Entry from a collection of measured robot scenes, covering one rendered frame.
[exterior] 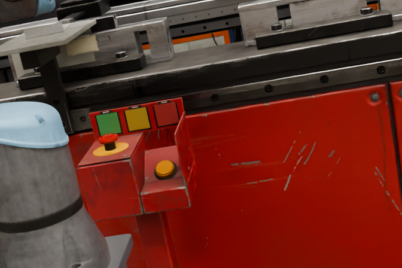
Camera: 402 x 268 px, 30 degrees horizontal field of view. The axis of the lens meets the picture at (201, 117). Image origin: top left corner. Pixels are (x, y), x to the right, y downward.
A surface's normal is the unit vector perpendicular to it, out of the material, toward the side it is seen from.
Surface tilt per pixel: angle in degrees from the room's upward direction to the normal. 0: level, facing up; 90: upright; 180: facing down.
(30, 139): 87
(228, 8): 90
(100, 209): 90
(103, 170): 90
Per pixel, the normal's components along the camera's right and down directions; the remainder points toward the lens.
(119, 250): -0.19, -0.95
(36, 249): 0.03, -0.04
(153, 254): -0.09, 0.28
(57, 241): 0.40, -0.15
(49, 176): 0.61, 0.09
